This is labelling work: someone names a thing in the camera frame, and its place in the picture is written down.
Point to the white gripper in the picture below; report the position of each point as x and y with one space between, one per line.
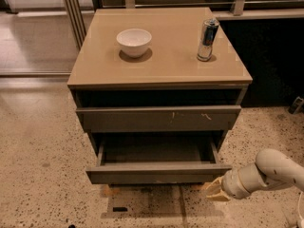
232 184

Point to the grey drawer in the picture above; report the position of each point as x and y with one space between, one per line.
158 119
160 163

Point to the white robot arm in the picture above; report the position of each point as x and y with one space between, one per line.
271 170

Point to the grey top drawer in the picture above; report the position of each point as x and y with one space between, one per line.
158 119

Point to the grey drawer cabinet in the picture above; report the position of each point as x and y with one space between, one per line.
168 74

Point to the small black floor object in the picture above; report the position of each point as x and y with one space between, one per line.
120 209

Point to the dark device on floor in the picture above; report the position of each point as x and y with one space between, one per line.
296 106

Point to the silver blue drink can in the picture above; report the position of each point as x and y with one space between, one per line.
209 30

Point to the white ceramic bowl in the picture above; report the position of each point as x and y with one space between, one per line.
134 42

